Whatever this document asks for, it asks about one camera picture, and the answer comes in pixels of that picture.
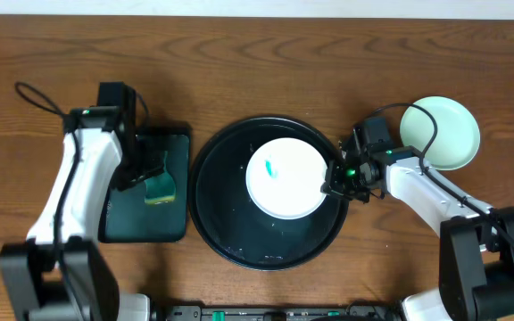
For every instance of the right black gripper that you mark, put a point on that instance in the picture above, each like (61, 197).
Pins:
(332, 183)

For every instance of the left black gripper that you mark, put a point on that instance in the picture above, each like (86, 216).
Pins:
(142, 168)

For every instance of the green scrubbing sponge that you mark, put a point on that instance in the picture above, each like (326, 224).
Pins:
(160, 188)

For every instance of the white plate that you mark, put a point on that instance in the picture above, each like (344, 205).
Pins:
(284, 178)

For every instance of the mint green plate back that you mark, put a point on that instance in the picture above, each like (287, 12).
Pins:
(458, 136)

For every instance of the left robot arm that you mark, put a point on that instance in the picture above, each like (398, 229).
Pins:
(58, 273)

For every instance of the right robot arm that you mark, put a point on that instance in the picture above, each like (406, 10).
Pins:
(476, 265)

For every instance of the black rectangular sponge tray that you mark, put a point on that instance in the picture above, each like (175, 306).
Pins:
(127, 219)

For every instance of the black round tray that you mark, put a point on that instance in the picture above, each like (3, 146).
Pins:
(229, 221)

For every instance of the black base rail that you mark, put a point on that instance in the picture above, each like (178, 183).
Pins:
(355, 311)

